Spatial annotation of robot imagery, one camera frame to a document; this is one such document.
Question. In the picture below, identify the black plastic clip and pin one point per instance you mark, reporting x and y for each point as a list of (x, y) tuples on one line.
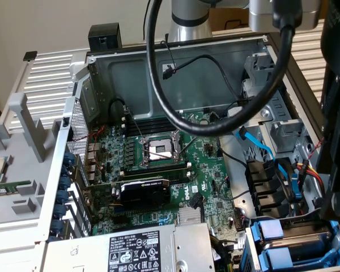
[(245, 101)]

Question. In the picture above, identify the black plastic block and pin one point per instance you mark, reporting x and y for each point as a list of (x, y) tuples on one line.
[(105, 31)]

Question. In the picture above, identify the blue expansion slot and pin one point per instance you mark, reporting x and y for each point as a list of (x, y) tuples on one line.
[(119, 210)]

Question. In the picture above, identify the small black end cap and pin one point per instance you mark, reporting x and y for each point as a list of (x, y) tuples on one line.
[(30, 55)]

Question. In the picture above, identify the open grey PC case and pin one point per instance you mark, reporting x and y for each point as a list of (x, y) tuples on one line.
[(130, 85)]

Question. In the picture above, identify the thin metal locking lever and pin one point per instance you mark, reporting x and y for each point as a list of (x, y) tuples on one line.
[(158, 155), (134, 124)]

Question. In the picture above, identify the silver metal drive cage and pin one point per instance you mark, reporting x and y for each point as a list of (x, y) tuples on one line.
[(286, 133)]

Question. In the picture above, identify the blue disk carrier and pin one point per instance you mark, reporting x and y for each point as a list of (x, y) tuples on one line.
[(275, 259)]

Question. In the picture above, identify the silver CPU socket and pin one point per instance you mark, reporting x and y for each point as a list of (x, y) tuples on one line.
[(156, 146)]

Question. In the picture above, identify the black graphics card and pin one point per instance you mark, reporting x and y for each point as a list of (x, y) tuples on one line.
[(141, 195)]

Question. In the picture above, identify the dark blue slot clip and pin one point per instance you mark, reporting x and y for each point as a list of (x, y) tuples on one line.
[(59, 211), (69, 157), (66, 170), (61, 197), (56, 226), (64, 183)]

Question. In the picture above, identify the green RAM stick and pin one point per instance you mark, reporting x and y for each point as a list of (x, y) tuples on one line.
[(3, 190)]

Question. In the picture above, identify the silver power supply unit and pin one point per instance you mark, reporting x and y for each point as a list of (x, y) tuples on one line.
[(102, 249)]

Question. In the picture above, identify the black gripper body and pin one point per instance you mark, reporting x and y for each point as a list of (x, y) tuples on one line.
[(338, 42)]

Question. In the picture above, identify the green motherboard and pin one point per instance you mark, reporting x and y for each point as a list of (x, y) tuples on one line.
[(204, 170)]

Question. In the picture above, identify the black RAM slot white latch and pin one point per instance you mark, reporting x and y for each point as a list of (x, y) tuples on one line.
[(147, 119), (177, 169), (177, 177), (147, 127)]

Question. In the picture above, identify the grey plastic parts rack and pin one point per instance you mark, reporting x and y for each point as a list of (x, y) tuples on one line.
[(22, 170)]

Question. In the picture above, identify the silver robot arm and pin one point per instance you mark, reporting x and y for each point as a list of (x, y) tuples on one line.
[(195, 35)]

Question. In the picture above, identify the metal socket cover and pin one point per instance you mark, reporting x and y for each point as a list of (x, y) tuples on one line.
[(176, 144)]

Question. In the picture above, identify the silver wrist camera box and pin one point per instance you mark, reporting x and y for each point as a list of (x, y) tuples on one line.
[(260, 17)]

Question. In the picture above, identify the silver chipset heatsink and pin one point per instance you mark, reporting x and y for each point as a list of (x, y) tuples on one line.
[(189, 216)]

